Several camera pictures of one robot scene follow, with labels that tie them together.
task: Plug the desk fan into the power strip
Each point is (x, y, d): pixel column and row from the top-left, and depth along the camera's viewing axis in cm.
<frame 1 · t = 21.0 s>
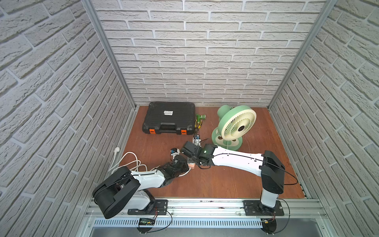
left hand: (185, 159, 90), fingers closed
right hand: (192, 155, 82), fingers closed
green desk fan: (234, 124, 77), point 27 cm above the table
black tool case: (170, 117, 109), point 5 cm above the table
green hose nozzle: (203, 117, 112), point 3 cm above the table
yellow black pliers: (196, 128, 108), on the table

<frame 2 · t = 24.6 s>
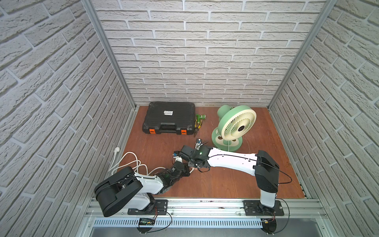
left hand: (188, 160, 88), fingers closed
right hand: (195, 160, 83), fingers closed
the named things where they were.

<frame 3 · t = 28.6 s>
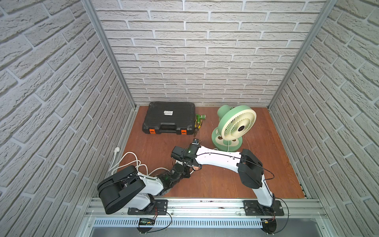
left hand: (189, 161, 88), fingers closed
right hand: (193, 159, 86), fingers closed
the named things where they were.

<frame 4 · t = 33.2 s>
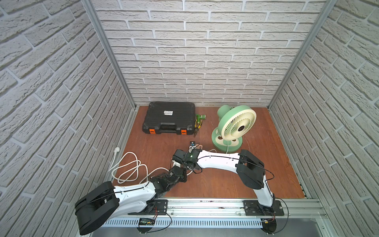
left hand: (185, 164, 86), fingers closed
right hand: (192, 162, 88), fingers open
the named things where they were.

